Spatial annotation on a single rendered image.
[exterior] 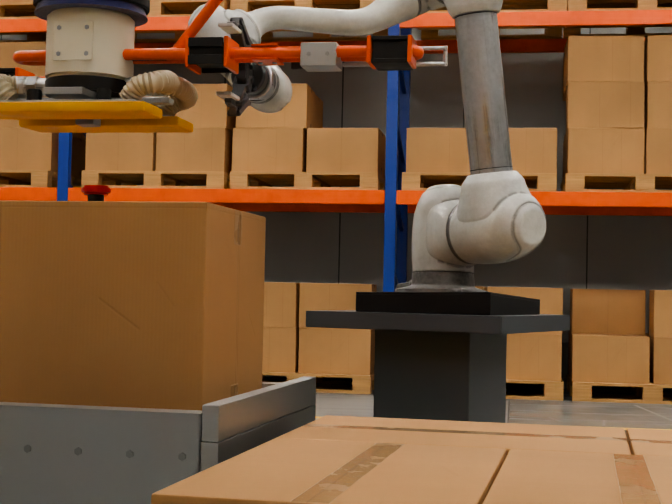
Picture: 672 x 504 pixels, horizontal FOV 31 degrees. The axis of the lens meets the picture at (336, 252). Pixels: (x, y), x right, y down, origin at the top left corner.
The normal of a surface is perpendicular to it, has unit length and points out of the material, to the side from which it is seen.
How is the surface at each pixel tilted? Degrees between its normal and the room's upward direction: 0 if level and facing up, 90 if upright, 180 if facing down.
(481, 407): 90
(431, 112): 90
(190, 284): 90
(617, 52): 90
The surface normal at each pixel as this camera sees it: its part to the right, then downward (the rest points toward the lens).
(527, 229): 0.58, 0.05
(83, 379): -0.20, -0.04
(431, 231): -0.79, -0.06
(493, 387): 0.88, 0.00
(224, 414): 0.98, 0.01
